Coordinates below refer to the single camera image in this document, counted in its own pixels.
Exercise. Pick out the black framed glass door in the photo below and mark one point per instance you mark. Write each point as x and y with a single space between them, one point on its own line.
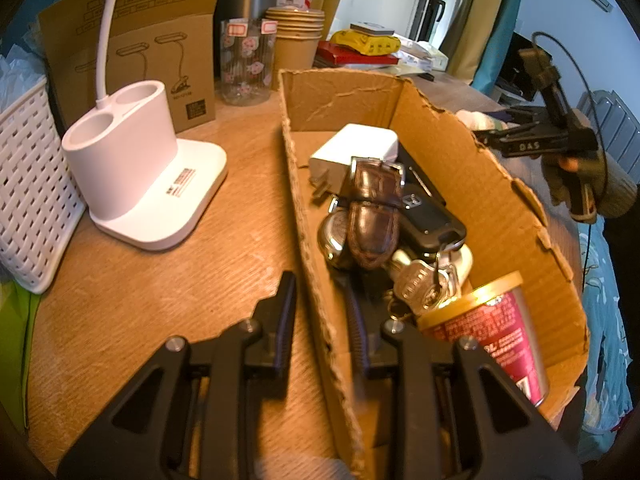
432 5

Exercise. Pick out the patterned glass jar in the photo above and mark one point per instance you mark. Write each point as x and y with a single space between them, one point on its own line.
247 67

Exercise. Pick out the red tin can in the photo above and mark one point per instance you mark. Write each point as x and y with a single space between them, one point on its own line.
490 335

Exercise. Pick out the light blue blanket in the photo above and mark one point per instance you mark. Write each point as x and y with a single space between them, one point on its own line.
605 310

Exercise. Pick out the small white flat device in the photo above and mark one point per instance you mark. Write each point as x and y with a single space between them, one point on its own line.
371 28

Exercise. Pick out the green patterned paper cups pack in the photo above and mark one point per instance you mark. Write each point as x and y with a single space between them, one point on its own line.
15 355

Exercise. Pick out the stainless steel thermos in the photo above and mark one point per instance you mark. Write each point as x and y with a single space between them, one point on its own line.
245 0

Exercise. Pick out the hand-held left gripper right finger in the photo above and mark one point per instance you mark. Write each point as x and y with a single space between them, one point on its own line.
355 330

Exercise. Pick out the narrow yellow curtain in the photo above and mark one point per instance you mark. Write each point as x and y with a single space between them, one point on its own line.
475 15

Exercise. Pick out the yellow pouch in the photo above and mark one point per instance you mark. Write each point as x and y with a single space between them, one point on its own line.
367 44

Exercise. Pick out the cardboard box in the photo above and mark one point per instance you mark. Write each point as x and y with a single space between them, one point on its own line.
475 175

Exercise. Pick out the brown cardboard lamp package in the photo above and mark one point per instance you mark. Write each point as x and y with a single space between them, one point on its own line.
150 35

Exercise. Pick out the person's right hand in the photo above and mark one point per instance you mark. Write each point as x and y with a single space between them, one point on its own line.
610 185

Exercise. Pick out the narrow teal curtain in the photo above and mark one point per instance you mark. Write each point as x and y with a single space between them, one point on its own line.
500 25

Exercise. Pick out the stack of brown paper cups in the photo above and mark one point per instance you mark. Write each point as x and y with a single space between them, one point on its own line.
295 50

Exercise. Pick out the light blue packet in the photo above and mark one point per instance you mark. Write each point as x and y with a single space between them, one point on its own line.
20 75

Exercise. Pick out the key bunch with car key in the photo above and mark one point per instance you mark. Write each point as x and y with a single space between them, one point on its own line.
430 220

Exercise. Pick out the white woven plastic basket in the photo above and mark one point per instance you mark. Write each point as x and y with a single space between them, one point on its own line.
30 185

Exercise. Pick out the black monitor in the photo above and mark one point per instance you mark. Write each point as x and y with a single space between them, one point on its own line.
515 60

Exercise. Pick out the grey padded headboard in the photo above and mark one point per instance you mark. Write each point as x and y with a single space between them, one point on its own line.
620 125

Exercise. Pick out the small black object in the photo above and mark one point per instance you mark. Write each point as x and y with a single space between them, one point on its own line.
425 76

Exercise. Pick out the white computer desk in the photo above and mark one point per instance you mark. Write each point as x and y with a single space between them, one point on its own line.
505 94

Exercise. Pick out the white desk lamp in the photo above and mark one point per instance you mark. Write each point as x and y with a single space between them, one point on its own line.
150 195

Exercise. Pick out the white earbuds case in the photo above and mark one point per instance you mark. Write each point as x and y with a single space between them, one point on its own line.
467 265

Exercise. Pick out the white charger plug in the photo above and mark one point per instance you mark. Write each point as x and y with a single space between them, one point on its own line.
355 147

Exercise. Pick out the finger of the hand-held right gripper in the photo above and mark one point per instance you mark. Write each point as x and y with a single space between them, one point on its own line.
492 136
525 117

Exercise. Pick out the red book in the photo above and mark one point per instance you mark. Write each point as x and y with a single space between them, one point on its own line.
335 55

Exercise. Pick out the white pill bottle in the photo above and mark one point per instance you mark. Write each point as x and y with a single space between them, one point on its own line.
475 120

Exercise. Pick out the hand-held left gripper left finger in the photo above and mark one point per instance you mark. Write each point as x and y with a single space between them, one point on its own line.
285 320

